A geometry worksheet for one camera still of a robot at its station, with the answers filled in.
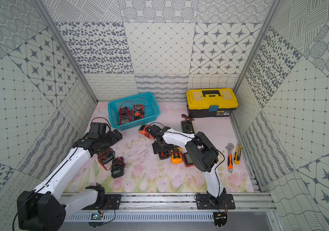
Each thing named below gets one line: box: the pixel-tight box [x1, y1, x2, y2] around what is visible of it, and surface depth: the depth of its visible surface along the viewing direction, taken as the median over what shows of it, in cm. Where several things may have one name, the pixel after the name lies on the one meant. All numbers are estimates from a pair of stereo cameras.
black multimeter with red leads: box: [158, 150, 171, 160], surface depth 90 cm
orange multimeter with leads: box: [138, 124, 155, 140], surface depth 100 cm
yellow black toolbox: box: [185, 88, 239, 118], surface depth 102 cm
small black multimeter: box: [110, 156, 125, 180], surface depth 84 cm
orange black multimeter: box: [132, 104, 146, 122], surface depth 109 cm
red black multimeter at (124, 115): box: [118, 106, 132, 126], surface depth 106 cm
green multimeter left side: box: [97, 148, 115, 171], surface depth 88 cm
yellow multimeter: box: [170, 146, 183, 165], surface depth 89 cm
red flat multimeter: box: [182, 152, 195, 167], surface depth 88 cm
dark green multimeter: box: [180, 114, 196, 134], surface depth 106 cm
